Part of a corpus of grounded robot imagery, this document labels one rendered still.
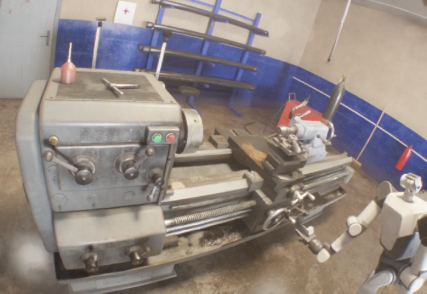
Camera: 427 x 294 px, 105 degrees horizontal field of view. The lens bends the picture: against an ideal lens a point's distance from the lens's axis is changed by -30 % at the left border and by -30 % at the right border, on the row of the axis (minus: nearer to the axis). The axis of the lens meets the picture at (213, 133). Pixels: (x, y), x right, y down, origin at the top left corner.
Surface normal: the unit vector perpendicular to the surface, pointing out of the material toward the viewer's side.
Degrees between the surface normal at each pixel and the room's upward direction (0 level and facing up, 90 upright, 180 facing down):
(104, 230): 32
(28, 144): 90
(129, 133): 90
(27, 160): 90
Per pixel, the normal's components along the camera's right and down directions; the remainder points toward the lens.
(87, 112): 0.54, -0.24
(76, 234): 0.49, -0.45
